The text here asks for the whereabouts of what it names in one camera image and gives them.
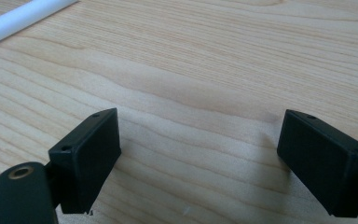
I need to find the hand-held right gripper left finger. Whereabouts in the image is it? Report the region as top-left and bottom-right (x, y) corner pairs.
(48, 107), (122, 216)

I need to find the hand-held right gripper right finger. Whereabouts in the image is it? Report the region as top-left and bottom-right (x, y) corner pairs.
(276, 108), (358, 218)

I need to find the white plastic tube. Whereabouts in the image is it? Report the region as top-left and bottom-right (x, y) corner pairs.
(0, 0), (79, 50)

